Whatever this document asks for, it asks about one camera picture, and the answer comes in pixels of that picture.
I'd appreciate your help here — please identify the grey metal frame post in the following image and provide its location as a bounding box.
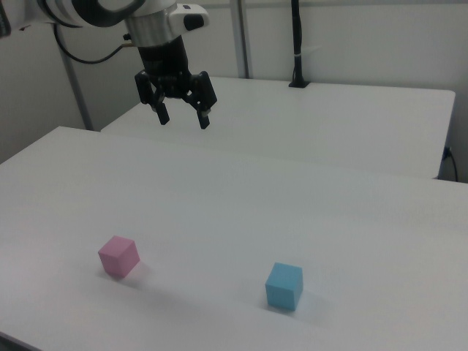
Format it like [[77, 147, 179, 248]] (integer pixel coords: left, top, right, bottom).
[[230, 0, 254, 79], [54, 25, 94, 131]]

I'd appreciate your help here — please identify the white side table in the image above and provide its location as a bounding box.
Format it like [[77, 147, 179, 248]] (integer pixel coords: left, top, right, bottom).
[[100, 75, 456, 180]]

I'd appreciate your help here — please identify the black wall cable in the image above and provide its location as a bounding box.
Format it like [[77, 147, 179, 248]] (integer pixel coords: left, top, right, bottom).
[[443, 146, 459, 182]]

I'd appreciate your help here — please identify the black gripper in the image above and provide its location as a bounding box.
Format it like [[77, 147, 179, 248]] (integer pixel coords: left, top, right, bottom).
[[134, 36, 218, 130]]

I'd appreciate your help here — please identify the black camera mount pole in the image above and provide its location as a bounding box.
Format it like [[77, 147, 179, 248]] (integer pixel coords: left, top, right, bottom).
[[288, 0, 311, 88]]

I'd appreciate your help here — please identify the blue cube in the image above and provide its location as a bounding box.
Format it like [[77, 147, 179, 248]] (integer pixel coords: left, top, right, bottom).
[[264, 261, 304, 312]]

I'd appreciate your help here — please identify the pink cube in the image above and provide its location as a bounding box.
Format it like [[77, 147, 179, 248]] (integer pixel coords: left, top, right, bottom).
[[97, 235, 141, 280]]

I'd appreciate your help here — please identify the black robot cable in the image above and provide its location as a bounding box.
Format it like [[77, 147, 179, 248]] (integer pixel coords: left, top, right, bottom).
[[53, 23, 135, 65]]

